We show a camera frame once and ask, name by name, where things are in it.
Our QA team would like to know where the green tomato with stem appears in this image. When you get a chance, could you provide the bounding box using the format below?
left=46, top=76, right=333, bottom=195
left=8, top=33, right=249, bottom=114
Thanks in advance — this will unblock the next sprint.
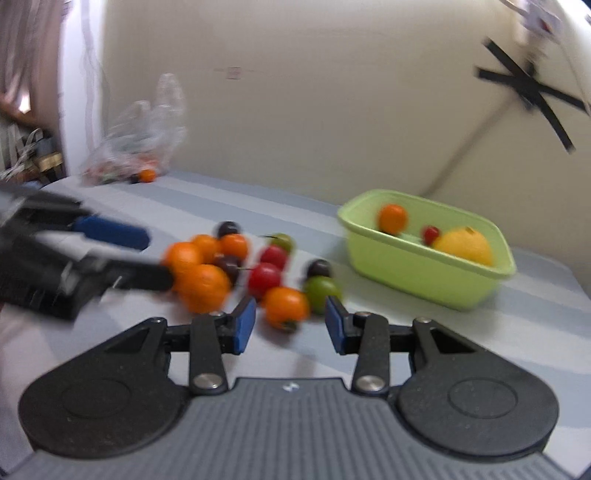
left=261, top=232, right=296, bottom=254

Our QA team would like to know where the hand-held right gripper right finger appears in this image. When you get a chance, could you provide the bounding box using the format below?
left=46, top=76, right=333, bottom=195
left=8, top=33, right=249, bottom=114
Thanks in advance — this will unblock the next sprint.
left=324, top=295, right=485, bottom=397

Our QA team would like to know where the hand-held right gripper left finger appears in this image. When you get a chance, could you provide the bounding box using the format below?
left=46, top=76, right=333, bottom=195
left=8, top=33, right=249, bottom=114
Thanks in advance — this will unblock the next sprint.
left=104, top=296, right=257, bottom=397

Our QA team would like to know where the yellow orange fruit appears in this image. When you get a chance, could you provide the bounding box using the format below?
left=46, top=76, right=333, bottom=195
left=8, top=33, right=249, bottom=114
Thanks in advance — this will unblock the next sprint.
left=433, top=225, right=495, bottom=267

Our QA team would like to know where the striped fabric bag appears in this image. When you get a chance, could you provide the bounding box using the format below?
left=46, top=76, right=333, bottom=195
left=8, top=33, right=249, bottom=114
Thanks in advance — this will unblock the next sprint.
left=0, top=115, right=65, bottom=184

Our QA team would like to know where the white cable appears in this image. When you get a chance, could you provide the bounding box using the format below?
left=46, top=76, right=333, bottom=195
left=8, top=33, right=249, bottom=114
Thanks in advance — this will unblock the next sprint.
left=418, top=88, right=532, bottom=197

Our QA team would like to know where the black tape strip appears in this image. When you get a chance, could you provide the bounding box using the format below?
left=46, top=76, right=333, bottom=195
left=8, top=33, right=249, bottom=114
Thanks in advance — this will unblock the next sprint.
left=475, top=67, right=589, bottom=114
left=481, top=38, right=576, bottom=152

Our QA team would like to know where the large orange tomato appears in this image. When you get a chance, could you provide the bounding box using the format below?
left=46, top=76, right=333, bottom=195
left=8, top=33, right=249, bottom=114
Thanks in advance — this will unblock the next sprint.
left=178, top=264, right=232, bottom=313

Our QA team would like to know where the striped bed sheet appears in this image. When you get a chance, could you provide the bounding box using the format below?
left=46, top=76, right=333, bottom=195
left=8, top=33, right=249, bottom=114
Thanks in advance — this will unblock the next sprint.
left=0, top=170, right=591, bottom=480

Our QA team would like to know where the pink curtain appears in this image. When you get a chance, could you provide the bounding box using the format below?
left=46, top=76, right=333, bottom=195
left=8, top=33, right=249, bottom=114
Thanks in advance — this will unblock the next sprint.
left=0, top=0, right=65, bottom=125

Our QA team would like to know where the light green plastic basin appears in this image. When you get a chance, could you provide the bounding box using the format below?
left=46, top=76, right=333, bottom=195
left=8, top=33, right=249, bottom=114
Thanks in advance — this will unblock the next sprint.
left=337, top=188, right=517, bottom=311

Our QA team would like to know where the white power strip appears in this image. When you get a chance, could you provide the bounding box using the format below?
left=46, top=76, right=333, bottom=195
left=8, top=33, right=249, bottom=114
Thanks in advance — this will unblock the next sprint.
left=503, top=0, right=565, bottom=38

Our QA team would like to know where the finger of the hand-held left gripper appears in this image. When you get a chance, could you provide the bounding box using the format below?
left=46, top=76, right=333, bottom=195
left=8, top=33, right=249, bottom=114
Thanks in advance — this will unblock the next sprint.
left=69, top=256, right=175, bottom=294
left=60, top=203, right=151, bottom=251

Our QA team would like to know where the clear plastic bag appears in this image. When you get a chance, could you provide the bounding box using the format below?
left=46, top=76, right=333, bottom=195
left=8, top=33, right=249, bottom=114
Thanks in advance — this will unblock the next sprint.
left=81, top=73, right=188, bottom=185

